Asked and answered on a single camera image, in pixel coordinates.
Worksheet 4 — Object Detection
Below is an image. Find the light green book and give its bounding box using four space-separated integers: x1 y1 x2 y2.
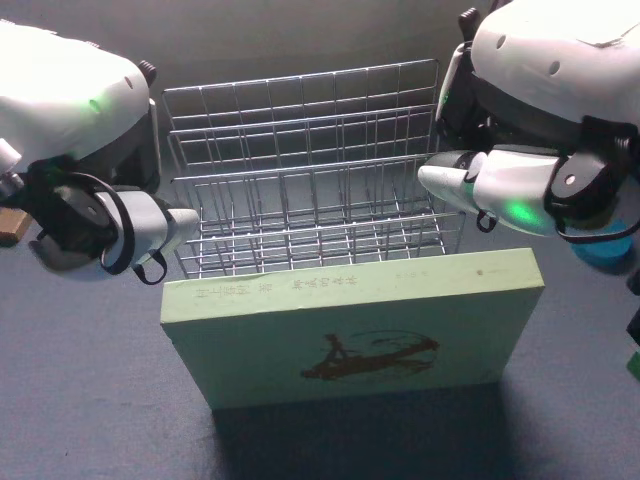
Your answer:
159 247 545 412

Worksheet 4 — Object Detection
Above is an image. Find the grey table cloth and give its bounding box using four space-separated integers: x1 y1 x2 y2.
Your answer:
0 59 640 480

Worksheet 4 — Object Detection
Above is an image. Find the wooden block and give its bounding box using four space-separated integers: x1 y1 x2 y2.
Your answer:
0 207 27 247

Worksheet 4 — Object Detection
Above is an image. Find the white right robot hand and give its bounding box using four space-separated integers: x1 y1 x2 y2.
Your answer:
417 0 640 246

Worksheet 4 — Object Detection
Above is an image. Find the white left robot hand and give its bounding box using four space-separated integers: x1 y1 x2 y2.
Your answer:
0 19 200 286

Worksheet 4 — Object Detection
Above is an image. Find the blue round block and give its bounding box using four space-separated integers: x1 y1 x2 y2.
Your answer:
569 214 634 274

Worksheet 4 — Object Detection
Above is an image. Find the silver wire rack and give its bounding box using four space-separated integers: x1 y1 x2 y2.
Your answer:
162 58 466 280

